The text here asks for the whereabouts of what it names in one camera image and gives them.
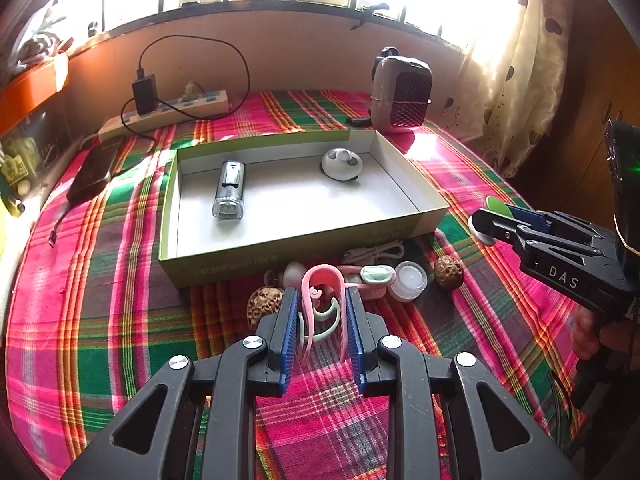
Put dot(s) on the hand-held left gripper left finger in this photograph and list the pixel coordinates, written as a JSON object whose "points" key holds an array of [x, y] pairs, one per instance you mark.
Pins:
{"points": [[290, 340]]}

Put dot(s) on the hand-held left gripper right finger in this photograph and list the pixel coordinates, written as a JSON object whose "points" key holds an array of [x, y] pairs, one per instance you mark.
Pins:
{"points": [[356, 345]]}

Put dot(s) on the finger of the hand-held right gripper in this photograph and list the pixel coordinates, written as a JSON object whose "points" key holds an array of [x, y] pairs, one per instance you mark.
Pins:
{"points": [[492, 225], [527, 217]]}

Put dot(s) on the green mushroom-shaped knob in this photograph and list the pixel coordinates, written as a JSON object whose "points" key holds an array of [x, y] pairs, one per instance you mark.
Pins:
{"points": [[497, 207]]}

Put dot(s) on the brown walnut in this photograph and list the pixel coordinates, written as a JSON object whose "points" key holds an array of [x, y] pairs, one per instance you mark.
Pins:
{"points": [[265, 307], [449, 272]]}

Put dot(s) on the pink looped plastic clip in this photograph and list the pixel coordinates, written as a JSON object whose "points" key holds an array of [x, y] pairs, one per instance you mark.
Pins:
{"points": [[307, 280]]}

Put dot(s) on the white knob with screw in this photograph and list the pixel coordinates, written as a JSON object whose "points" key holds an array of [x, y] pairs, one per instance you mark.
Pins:
{"points": [[292, 276]]}

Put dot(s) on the pink clip with mint oval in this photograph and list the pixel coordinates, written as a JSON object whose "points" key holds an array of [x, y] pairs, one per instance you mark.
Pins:
{"points": [[377, 275]]}

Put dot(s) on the small clear plastic jar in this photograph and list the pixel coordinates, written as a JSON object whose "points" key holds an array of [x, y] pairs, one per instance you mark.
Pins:
{"points": [[409, 282]]}

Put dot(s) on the green cardboard box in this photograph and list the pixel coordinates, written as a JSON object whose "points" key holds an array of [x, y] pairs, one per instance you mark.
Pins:
{"points": [[300, 200]]}

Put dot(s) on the person's right hand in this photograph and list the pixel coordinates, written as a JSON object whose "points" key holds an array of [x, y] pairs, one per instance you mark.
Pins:
{"points": [[585, 335]]}

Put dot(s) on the cream dotted curtain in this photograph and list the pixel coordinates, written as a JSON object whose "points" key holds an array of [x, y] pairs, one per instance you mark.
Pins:
{"points": [[520, 60]]}

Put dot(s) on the clear black flashlight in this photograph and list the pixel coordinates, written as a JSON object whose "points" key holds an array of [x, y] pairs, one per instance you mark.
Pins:
{"points": [[229, 190]]}

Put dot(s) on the white round panda gadget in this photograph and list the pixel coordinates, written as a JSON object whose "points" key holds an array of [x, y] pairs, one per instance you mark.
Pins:
{"points": [[341, 164]]}

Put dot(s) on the grey mini heater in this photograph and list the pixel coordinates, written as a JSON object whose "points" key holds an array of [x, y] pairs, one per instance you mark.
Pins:
{"points": [[400, 90]]}

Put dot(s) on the wooden wardrobe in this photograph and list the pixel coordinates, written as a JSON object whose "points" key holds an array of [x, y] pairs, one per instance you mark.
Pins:
{"points": [[600, 60]]}

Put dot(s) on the plaid blanket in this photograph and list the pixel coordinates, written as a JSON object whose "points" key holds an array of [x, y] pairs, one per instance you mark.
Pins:
{"points": [[100, 310]]}

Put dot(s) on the black window latch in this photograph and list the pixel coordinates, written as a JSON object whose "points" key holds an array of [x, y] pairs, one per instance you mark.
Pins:
{"points": [[367, 12]]}

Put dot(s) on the black power bank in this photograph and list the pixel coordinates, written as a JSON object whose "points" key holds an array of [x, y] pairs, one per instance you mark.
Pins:
{"points": [[95, 167]]}

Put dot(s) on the beige power strip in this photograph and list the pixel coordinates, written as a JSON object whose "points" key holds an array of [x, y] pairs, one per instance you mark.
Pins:
{"points": [[150, 117]]}

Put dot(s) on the white plug adapter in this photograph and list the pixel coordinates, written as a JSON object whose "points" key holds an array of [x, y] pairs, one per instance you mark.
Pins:
{"points": [[191, 91]]}

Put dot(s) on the black charger brick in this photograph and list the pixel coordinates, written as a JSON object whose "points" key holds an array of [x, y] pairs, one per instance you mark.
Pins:
{"points": [[144, 95]]}

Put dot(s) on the green labelled tin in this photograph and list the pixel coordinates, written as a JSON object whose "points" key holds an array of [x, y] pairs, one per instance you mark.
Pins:
{"points": [[12, 167]]}

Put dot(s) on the potted plant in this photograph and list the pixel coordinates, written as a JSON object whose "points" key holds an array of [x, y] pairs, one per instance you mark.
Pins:
{"points": [[42, 40]]}

